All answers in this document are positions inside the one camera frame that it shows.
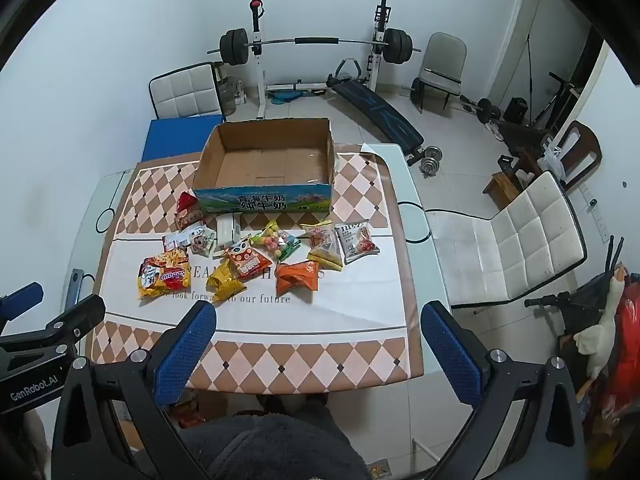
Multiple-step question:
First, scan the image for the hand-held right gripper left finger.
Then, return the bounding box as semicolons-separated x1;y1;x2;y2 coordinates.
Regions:
51;301;218;480

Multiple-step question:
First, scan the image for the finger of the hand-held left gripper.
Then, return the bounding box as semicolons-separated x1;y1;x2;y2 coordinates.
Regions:
0;282;45;317
0;294;107;357

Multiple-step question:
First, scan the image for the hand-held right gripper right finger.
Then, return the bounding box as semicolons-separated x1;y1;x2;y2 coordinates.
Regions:
421;301;587;480

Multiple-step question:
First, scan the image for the yellow snack packet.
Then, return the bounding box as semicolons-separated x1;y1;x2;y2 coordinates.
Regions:
206;261;247;306

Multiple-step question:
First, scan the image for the red yellow noodle packet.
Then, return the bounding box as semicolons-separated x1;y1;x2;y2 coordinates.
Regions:
138;249;193;302

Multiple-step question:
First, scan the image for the orange panda snack packet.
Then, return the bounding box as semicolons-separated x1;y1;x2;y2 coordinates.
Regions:
223;239;273;281

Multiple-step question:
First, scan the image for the pale green portrait snack packet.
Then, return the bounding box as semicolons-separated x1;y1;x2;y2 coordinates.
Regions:
186;225;217;256

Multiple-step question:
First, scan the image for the white wafer pack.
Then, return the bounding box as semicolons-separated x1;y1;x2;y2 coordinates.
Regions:
214;212;244;252

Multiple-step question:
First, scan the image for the plain orange snack packet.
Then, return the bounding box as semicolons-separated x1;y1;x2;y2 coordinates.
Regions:
275;260;321;304

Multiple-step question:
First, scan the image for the colourful candy bag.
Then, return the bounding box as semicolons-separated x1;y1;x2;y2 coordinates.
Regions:
251;220;302;263

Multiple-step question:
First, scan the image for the yellow-edged clear snack packet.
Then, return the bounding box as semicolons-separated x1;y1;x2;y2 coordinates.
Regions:
300;221;347;272

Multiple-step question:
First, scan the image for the cardboard box with blue print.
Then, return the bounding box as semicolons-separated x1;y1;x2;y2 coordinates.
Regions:
192;117;341;214

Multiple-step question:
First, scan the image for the grey flat device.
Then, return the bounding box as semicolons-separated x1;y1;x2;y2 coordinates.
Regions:
67;269;86;306

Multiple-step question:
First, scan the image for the checkered tablecloth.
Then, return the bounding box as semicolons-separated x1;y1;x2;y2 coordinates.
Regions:
85;142;426;393

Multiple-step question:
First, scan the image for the person's dark fleece clothing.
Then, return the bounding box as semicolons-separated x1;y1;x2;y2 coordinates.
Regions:
177;402;372;480

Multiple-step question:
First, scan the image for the black scooter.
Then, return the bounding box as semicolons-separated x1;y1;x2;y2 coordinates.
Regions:
525;235;627;361

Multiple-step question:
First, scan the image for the small brown snack packet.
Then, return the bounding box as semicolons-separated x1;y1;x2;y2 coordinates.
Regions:
175;209;207;231

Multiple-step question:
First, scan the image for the white quilted swivel chair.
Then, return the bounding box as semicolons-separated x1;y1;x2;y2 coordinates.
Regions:
425;171;589;311

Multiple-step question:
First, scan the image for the white goose plush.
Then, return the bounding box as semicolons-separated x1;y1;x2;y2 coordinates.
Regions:
572;265;629;379

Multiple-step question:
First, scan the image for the grey snack packet red picture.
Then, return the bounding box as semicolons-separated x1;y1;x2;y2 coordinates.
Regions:
334;222;380;265

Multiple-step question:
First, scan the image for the red bag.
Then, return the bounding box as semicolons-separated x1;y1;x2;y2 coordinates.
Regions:
585;275;640;436

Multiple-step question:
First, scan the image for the small wooden stool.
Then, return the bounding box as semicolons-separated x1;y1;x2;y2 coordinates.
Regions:
482;170;524;211

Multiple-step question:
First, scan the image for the chrome dumbbell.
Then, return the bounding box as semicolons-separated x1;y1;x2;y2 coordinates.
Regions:
407;146;444;177

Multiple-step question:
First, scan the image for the blue foam mat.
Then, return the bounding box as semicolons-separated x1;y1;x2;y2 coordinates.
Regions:
141;116;226;163

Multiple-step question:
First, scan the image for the white plastic bag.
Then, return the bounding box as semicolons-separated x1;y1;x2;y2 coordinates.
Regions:
539;142;568;181

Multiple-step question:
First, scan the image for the brown wooden chair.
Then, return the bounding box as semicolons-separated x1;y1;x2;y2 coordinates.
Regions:
547;120;603;193

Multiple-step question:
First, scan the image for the black dumbbell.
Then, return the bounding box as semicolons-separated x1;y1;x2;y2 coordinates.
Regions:
460;95;502;126

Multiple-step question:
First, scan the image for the black speaker box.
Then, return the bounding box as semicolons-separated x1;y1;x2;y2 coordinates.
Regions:
502;97;529;126

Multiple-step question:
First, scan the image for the black sit-up bench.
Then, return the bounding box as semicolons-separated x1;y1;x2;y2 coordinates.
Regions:
326;59;426;148

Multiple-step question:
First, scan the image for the clear water jug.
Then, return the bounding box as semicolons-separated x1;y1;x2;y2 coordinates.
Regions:
217;75;237;117

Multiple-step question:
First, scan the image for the white squat rack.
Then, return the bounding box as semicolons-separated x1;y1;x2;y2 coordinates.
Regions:
247;0;396;121

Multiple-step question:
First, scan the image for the grey padded chair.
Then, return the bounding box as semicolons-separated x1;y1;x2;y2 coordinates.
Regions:
411;32;468;114

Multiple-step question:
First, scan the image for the barbell with black plates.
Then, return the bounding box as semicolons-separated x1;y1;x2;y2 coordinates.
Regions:
207;27;422;67

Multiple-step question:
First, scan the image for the white quilted chair black frame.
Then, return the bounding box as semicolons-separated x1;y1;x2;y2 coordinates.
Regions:
149;62;226;121

